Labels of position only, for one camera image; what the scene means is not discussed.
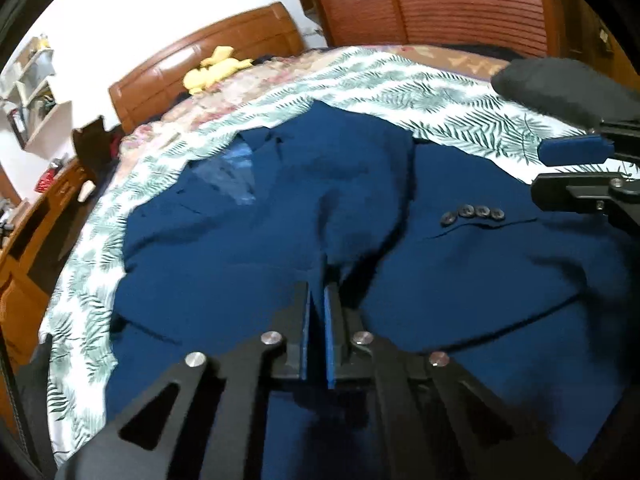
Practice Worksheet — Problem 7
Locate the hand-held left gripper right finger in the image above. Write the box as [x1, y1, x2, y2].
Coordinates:
[324, 284, 583, 480]

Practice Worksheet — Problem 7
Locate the wooden desk cabinet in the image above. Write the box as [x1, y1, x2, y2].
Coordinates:
[0, 157, 98, 411]

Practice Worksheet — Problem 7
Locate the red basket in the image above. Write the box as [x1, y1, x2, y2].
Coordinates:
[34, 157, 66, 193]

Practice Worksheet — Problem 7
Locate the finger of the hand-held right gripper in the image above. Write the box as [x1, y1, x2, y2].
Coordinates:
[531, 172, 640, 238]
[537, 120, 640, 167]

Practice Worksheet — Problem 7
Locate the black chair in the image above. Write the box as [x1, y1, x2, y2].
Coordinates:
[71, 116, 123, 181]

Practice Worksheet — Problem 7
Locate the white wall shelf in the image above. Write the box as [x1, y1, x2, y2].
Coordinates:
[0, 35, 73, 153]

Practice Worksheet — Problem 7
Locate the navy blue blazer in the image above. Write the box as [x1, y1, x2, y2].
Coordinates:
[105, 100, 640, 480]

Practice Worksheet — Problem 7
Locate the leaf print bedsheet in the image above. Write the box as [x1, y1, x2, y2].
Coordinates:
[39, 46, 601, 466]

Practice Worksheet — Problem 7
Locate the floral blanket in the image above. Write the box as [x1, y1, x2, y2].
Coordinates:
[122, 45, 511, 161]

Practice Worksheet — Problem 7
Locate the dark cloth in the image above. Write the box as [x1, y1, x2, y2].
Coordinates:
[15, 335, 58, 480]
[491, 57, 640, 128]

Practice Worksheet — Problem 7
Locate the wooden door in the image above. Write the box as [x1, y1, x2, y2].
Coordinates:
[565, 0, 640, 91]

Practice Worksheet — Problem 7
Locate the wooden louvred wardrobe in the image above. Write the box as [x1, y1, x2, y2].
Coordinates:
[285, 0, 571, 61]

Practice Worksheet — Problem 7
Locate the yellow plush toy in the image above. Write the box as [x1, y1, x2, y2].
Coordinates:
[182, 46, 253, 96]

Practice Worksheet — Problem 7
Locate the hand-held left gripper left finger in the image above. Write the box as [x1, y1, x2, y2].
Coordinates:
[55, 282, 313, 480]

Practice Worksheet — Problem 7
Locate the wooden headboard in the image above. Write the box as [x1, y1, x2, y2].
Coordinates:
[108, 2, 306, 133]

